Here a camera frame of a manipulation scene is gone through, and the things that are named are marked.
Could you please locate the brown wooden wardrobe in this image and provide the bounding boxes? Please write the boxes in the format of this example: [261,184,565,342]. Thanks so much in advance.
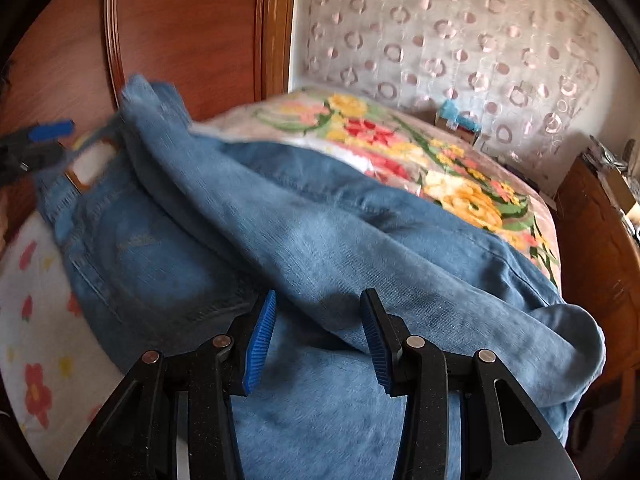
[0,0,301,241]

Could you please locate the small box with blue item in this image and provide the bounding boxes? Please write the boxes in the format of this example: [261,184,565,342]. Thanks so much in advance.
[434,99,483,148]

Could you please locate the silvery clutter pile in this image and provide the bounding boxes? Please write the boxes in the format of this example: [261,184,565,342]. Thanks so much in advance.
[582,135,640,241]

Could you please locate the blue denim pants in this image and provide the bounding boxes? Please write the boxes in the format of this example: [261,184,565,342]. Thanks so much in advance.
[37,74,607,480]

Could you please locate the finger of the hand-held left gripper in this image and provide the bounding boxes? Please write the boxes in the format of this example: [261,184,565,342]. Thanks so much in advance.
[0,146,68,186]
[0,119,76,153]

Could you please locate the brown wooden dresser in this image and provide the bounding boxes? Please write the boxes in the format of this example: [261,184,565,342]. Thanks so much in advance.
[552,155,640,411]

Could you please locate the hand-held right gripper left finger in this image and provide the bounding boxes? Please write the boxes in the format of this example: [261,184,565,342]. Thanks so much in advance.
[59,289,277,480]

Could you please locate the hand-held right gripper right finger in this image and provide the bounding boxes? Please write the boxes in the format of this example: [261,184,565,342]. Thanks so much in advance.
[360,289,583,480]

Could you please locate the colourful floral blanket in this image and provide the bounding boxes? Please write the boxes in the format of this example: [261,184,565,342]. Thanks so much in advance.
[192,87,566,291]

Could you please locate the white curtain with pink rings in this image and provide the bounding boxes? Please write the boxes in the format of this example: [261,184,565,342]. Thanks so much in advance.
[287,0,616,201]

